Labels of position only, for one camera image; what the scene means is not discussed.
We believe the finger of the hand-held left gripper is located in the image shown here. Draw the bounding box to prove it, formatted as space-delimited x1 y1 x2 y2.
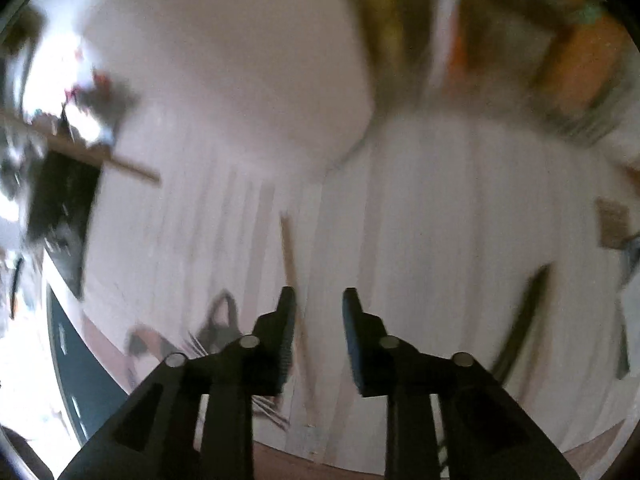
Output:
60 77 141 151

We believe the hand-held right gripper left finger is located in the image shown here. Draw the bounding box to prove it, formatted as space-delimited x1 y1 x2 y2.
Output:
57 286 298 480

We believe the wooden chopstick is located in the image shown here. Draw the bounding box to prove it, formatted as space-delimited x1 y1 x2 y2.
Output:
279 215 321 416

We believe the metal fork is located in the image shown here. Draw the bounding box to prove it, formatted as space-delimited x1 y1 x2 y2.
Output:
185 331 293 431

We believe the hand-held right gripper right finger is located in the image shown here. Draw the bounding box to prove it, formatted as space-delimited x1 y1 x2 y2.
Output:
342 287 581 480

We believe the orange packet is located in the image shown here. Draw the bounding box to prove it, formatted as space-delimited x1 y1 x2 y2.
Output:
540 10 636 136

